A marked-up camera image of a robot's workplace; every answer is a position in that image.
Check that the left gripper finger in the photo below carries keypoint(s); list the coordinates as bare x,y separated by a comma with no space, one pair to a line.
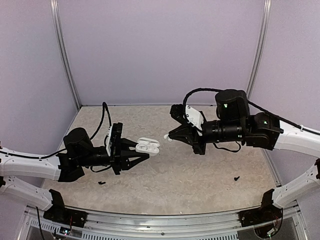
135,159
128,145

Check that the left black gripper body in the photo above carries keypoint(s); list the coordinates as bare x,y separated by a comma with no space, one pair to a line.
115,160

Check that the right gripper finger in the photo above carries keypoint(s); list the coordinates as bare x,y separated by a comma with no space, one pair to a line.
182,139
181,131

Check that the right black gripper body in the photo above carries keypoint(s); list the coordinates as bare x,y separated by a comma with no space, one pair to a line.
199,147

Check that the white earbud charging case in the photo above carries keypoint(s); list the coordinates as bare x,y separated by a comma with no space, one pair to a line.
144,147

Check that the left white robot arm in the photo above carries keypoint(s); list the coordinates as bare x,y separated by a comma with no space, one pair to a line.
68,166

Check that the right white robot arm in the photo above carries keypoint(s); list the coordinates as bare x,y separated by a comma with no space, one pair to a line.
241,121

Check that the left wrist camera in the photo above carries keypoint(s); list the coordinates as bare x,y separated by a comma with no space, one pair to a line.
114,136

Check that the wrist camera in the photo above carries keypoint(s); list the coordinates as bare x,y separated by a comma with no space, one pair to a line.
114,136
188,115

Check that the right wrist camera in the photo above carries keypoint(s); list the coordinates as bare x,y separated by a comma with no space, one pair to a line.
188,115

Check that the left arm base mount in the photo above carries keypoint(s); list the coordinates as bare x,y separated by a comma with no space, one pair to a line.
67,216

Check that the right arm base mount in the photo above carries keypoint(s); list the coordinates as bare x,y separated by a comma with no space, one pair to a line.
259,215

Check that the front aluminium rail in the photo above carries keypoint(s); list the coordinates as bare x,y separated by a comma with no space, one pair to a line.
101,225

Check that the right aluminium frame post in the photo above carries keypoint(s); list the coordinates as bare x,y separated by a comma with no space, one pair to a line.
260,47

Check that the aluminium frame post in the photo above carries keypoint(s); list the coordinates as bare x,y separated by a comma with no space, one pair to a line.
260,47
63,53

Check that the left aluminium frame post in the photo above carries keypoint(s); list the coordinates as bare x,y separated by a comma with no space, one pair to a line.
63,53

